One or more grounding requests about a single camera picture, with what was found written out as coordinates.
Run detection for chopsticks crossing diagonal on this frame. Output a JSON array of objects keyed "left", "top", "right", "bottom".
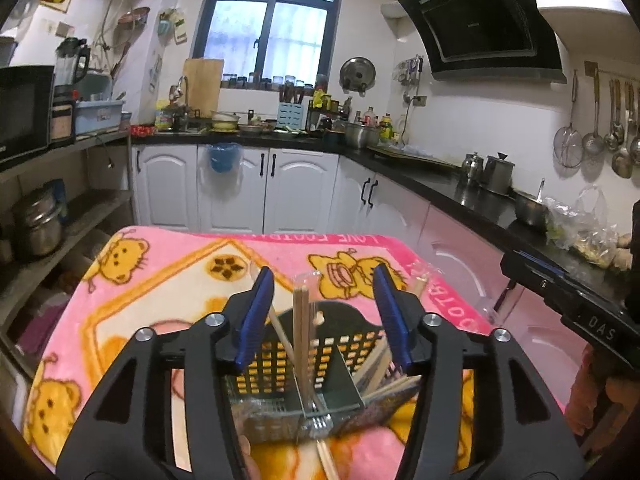
[{"left": 362, "top": 376, "right": 421, "bottom": 403}]

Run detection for chopsticks long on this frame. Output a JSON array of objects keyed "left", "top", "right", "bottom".
[{"left": 292, "top": 270, "right": 321, "bottom": 413}]

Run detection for person right hand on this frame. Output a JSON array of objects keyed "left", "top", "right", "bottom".
[{"left": 564, "top": 346, "right": 640, "bottom": 456}]

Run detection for person left hand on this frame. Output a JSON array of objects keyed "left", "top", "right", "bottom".
[{"left": 238, "top": 436, "right": 260, "bottom": 480}]

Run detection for steel bowl with spoon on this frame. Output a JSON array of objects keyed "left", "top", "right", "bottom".
[{"left": 514, "top": 178, "right": 548, "bottom": 231}]

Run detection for plastic bag of vegetables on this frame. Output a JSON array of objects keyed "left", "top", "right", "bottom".
[{"left": 542, "top": 184, "right": 618, "bottom": 269}]

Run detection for steel kettle pot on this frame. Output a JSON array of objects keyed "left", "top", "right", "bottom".
[{"left": 480, "top": 152, "right": 514, "bottom": 195}]

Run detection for small steel teapot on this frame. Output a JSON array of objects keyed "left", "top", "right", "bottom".
[{"left": 461, "top": 152, "right": 484, "bottom": 183}]

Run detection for hanging steel ladle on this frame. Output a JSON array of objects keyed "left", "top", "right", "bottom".
[{"left": 582, "top": 64, "right": 604, "bottom": 158}]

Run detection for pink cartoon blanket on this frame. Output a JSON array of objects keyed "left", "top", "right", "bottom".
[{"left": 23, "top": 226, "right": 491, "bottom": 479}]

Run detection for dark green utensil caddy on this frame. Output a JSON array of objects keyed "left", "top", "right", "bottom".
[{"left": 226, "top": 300, "right": 420, "bottom": 443}]

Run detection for stacked steel pots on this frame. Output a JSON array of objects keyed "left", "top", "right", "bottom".
[{"left": 12, "top": 186, "right": 63, "bottom": 258}]

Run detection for black range hood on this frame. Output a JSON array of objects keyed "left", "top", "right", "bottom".
[{"left": 399, "top": 0, "right": 566, "bottom": 84}]

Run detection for hanging steel pot lid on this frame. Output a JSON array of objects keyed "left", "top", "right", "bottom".
[{"left": 338, "top": 56, "right": 376, "bottom": 96}]

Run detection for blue knife block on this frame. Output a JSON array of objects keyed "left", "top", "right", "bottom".
[{"left": 277, "top": 102, "right": 305, "bottom": 130}]

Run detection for blue bag on cabinet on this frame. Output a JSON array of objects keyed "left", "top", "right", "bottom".
[{"left": 207, "top": 142, "right": 243, "bottom": 174}]

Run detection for light blue storage box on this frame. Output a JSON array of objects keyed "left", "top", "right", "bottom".
[{"left": 75, "top": 100, "right": 124, "bottom": 136}]

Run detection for black microwave oven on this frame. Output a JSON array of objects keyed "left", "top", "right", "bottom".
[{"left": 0, "top": 65, "right": 54, "bottom": 162}]

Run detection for dark framed window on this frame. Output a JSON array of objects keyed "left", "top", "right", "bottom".
[{"left": 192, "top": 0, "right": 341, "bottom": 89}]

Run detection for wooden cutting board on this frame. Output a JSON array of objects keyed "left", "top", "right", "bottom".
[{"left": 182, "top": 58, "right": 224, "bottom": 118}]

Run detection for blender with black lid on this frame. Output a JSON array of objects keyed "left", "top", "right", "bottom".
[{"left": 53, "top": 37, "right": 91, "bottom": 98}]

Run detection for hanging wire skimmer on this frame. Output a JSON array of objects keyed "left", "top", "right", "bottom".
[{"left": 552, "top": 70, "right": 584, "bottom": 169}]

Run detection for glass pot lid on wall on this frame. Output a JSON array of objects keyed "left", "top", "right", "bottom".
[{"left": 1, "top": 0, "right": 41, "bottom": 35}]

